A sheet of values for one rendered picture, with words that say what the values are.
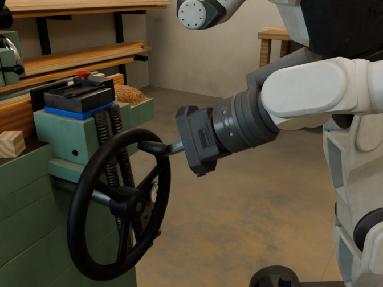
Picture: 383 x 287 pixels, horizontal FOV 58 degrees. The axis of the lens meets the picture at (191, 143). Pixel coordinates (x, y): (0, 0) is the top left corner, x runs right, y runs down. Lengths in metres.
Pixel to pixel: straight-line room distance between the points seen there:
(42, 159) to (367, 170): 0.71
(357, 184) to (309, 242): 1.06
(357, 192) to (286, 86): 0.51
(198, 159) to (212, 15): 0.50
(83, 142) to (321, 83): 0.43
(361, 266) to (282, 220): 1.07
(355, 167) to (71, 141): 0.61
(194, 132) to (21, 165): 0.33
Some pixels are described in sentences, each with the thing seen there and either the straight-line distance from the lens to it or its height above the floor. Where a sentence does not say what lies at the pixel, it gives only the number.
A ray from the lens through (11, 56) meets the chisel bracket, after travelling 0.81.
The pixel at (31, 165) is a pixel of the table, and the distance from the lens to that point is 0.73.
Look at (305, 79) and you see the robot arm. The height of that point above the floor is 1.08.
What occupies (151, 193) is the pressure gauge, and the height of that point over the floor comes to 0.67.
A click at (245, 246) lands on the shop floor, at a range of 1.85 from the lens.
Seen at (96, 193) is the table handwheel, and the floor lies 0.82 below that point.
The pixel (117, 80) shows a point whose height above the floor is 0.93.
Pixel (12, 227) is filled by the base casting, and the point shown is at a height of 0.77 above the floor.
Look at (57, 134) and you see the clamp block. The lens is 0.72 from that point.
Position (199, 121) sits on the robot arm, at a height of 0.98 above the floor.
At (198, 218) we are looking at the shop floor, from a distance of 2.02.
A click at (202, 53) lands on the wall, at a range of 4.29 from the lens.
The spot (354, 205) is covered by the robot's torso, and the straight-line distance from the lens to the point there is 0.95.
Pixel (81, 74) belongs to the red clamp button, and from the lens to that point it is 0.76.
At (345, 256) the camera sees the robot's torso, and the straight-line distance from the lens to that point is 1.18.
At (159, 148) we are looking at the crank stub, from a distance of 0.61.
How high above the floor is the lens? 1.18
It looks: 24 degrees down
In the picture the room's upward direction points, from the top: straight up
